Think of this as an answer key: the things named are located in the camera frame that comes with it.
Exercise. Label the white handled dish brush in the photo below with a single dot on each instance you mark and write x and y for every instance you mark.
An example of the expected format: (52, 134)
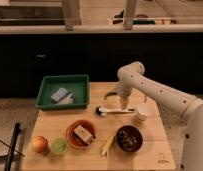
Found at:
(102, 111)

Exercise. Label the green small cup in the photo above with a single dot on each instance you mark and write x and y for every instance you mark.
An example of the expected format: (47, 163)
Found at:
(58, 146)

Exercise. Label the grey sponge block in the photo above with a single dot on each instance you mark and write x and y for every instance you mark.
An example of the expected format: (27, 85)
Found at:
(59, 94)

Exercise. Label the red apple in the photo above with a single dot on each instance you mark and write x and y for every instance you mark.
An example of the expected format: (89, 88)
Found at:
(39, 144)

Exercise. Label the orange bowl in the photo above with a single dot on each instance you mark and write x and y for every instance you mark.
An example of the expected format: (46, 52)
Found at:
(73, 139)

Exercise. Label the white folded cloth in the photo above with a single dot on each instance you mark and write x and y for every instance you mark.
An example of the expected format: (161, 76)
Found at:
(67, 100)

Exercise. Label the yellow green vegetable sticks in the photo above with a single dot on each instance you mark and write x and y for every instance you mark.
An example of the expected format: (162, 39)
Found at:
(104, 150)

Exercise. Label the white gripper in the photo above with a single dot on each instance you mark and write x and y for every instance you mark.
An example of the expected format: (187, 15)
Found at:
(123, 100)

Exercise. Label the white paper cup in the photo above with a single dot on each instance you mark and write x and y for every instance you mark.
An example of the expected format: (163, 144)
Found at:
(142, 111)

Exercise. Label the wooden post right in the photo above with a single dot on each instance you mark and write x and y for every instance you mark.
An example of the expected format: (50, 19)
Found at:
(129, 14)

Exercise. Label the tan sponge block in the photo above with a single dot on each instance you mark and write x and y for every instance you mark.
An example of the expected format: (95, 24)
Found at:
(83, 134)

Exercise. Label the black tripod pole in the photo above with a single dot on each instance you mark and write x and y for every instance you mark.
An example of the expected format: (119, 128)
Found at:
(11, 150)

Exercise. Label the wooden post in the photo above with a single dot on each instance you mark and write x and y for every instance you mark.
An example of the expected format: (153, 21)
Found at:
(71, 11)
(129, 14)

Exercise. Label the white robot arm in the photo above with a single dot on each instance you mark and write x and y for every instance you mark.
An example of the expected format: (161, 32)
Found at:
(189, 107)

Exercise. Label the green plastic tray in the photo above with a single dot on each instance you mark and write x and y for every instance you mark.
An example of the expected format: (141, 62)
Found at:
(77, 85)

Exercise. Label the wooden post left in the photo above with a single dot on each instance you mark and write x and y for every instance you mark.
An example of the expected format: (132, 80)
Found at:
(71, 11)

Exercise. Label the dark brown bowl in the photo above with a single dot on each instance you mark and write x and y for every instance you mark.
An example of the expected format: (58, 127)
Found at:
(129, 138)

